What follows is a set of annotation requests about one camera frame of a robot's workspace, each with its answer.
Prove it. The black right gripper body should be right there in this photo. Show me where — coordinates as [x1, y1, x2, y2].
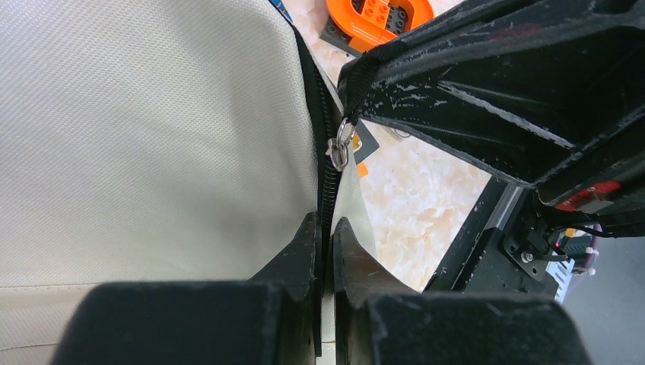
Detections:
[537, 151, 644, 237]

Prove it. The orange curved toy track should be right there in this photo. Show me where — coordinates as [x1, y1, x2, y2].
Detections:
[326, 0, 435, 54]

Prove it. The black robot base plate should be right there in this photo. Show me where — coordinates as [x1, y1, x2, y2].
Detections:
[424, 179, 599, 303]

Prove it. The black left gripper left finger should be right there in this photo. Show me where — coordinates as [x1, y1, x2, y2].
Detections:
[52, 213, 322, 364]

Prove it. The orange pink highlighter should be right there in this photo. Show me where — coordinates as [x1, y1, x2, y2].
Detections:
[357, 162, 369, 178]

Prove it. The cream canvas backpack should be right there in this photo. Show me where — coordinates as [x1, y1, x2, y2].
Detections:
[1, 1, 375, 364]

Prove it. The black hardcover book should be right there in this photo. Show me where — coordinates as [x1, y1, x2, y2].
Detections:
[353, 133, 380, 163]

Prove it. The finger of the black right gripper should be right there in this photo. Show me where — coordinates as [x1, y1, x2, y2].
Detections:
[361, 30, 644, 187]
[342, 1, 644, 96]

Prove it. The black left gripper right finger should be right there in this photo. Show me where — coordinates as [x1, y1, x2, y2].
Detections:
[332, 218, 591, 364]

